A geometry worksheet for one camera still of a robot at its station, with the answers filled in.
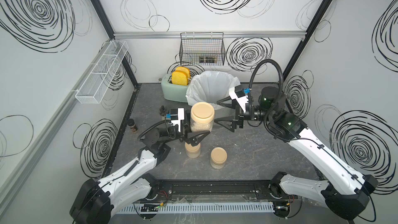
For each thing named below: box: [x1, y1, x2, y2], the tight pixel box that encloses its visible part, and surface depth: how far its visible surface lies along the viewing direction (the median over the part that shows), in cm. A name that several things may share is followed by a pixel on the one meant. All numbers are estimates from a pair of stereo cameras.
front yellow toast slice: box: [171, 70, 189, 86], surface depth 99 cm
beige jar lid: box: [190, 101, 216, 124], surface depth 52 cm
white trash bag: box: [185, 70, 241, 107], surface depth 90 cm
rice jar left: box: [184, 141, 201, 159], surface depth 78 cm
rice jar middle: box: [210, 146, 228, 170], surface depth 76 cm
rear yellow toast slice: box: [175, 66, 191, 79], surface depth 99 cm
